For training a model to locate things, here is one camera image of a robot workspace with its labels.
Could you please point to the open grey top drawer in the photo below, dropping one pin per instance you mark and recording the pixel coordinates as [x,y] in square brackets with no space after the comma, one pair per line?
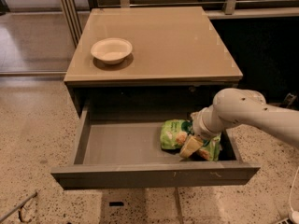
[115,150]

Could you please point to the dark object on floor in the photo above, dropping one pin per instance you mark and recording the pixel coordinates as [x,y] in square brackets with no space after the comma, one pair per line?
[289,100]

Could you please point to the white paper bowl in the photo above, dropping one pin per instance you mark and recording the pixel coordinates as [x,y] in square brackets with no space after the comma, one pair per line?
[111,50]

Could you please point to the grey drawer cabinet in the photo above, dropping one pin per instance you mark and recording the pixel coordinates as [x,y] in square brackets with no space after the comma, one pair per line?
[177,64]

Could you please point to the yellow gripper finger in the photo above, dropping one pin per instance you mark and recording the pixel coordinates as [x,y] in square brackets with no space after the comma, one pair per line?
[191,145]

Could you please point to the metal rail frame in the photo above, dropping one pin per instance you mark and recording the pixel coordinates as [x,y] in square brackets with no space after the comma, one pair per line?
[233,18]

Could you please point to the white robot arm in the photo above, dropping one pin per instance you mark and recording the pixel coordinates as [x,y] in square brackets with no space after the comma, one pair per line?
[233,107]

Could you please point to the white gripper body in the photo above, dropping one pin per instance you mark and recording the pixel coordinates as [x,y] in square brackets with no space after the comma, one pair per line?
[199,129]

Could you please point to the metal rod on floor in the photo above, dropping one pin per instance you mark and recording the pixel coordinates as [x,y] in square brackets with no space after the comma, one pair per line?
[17,207]

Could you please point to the green rice chip bag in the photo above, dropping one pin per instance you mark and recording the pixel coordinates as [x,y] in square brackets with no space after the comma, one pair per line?
[174,133]

